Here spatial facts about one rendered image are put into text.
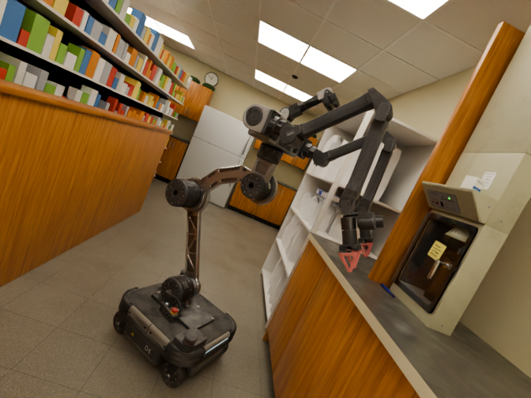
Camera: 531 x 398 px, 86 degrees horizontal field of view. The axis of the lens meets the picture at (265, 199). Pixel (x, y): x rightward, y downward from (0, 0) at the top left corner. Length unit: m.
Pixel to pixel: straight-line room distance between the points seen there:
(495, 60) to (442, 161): 0.53
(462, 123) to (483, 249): 0.65
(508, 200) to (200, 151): 5.27
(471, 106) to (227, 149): 4.76
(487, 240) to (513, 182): 0.24
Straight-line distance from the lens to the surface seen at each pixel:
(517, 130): 1.54
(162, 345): 1.73
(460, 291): 1.43
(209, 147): 5.94
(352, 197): 1.13
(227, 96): 6.70
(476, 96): 1.80
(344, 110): 1.22
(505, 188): 1.41
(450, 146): 1.71
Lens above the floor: 1.29
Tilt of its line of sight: 7 degrees down
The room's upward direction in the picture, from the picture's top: 24 degrees clockwise
